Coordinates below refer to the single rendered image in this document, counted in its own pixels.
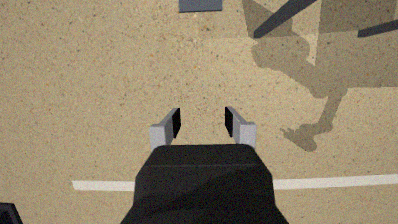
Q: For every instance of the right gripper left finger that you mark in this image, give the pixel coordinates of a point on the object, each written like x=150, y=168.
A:
x=160, y=134

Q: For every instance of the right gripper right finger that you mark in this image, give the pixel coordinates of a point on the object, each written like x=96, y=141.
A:
x=246, y=134

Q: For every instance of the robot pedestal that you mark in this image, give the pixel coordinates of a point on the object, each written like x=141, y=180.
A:
x=199, y=5

